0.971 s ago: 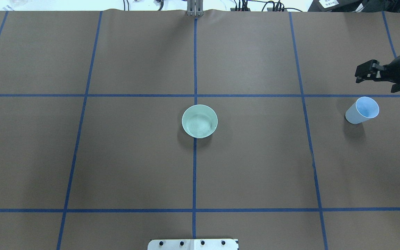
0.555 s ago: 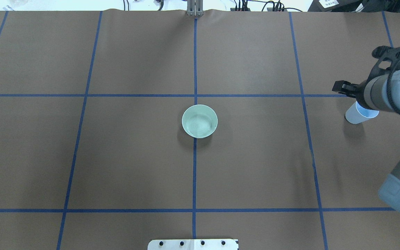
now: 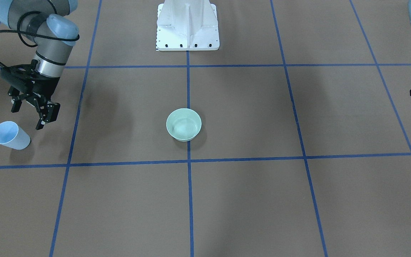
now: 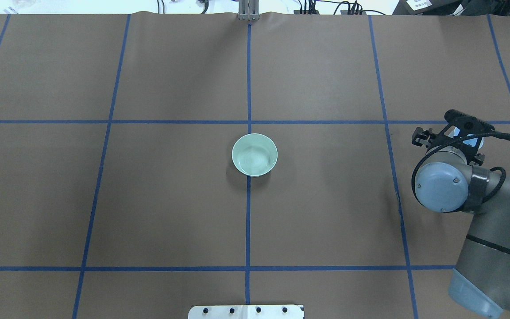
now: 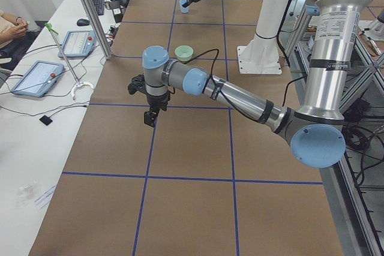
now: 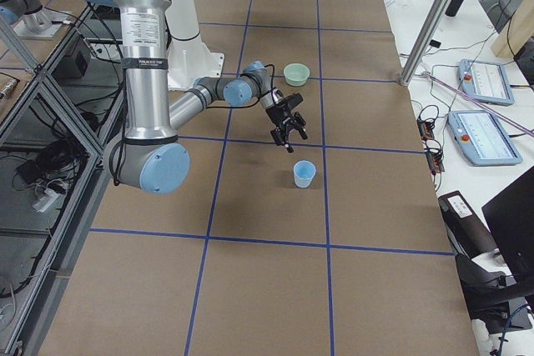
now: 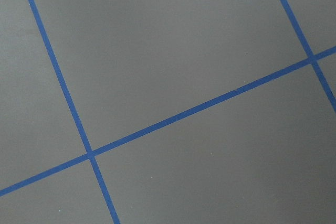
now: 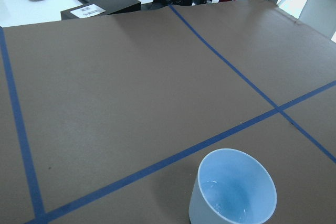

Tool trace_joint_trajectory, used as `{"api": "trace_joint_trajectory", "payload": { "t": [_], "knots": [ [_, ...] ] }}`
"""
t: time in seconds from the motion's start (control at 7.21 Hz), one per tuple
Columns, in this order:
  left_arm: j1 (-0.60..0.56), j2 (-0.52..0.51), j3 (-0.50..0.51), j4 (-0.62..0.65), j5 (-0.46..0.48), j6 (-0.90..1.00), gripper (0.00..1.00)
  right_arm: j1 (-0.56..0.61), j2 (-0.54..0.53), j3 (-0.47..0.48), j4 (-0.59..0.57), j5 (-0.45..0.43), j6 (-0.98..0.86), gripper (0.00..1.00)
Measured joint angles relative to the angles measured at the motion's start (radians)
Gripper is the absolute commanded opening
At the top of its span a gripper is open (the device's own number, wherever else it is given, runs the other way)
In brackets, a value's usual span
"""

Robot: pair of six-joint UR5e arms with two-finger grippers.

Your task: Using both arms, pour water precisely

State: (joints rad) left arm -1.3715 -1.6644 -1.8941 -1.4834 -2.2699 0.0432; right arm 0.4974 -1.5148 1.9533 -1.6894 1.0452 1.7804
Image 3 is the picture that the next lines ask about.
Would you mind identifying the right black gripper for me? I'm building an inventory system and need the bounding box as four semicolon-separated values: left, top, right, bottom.
9;77;61;130

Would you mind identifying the light blue plastic cup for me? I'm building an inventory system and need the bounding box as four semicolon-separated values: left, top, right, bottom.
0;121;31;150

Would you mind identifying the green ceramic bowl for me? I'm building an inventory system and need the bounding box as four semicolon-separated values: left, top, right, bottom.
165;108;202;142

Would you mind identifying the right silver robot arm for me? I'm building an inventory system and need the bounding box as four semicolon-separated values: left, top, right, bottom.
0;0;80;130

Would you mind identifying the brown paper table cover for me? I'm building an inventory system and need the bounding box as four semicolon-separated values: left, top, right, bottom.
0;0;411;257

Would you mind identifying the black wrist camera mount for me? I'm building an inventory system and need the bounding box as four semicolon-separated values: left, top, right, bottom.
0;60;39;93

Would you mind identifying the white pedestal column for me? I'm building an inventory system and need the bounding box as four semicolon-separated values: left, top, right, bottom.
156;0;220;51

